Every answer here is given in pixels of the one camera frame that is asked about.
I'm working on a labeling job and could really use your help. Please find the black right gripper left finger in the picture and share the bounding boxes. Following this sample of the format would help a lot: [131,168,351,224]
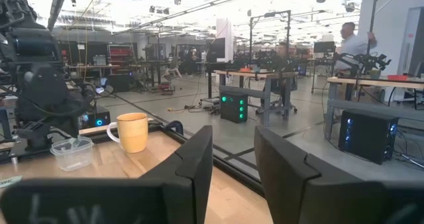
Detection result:
[0,125,214,224]

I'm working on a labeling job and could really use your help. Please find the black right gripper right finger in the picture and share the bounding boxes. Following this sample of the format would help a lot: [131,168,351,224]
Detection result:
[254,125,424,224]

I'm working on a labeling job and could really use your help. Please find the green paper packet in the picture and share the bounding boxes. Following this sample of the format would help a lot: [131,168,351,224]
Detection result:
[0,175,23,189]

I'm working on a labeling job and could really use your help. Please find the clear plastic container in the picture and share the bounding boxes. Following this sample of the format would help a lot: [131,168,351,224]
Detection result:
[50,136,95,172]

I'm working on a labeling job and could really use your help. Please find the yellow ceramic mug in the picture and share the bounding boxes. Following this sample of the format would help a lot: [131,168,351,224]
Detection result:
[106,112,149,154]

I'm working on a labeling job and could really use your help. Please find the computer tower blue lights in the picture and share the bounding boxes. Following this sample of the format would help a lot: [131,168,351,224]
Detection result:
[338,109,399,165]

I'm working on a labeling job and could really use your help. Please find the red shelf unit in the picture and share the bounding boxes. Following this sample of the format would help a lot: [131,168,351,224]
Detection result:
[107,44,135,66]

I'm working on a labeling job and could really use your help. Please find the wooden workbench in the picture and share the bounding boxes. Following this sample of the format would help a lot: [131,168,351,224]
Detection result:
[214,70,299,127]
[326,76,424,142]

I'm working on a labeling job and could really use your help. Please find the computer tower green lights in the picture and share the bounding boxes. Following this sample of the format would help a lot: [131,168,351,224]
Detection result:
[220,91,248,124]

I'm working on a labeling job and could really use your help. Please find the black monitor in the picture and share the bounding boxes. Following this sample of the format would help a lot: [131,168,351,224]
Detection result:
[205,37,226,63]
[313,40,336,54]

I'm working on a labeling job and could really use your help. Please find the person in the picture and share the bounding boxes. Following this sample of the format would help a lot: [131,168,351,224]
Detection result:
[333,21,378,76]
[274,41,294,72]

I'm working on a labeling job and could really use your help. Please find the computer tower blue ring light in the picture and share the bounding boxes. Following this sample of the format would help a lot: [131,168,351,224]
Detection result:
[82,105,111,129]

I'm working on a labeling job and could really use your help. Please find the black camera frame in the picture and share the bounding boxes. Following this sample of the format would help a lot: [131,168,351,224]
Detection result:
[250,10,292,68]
[366,0,424,56]

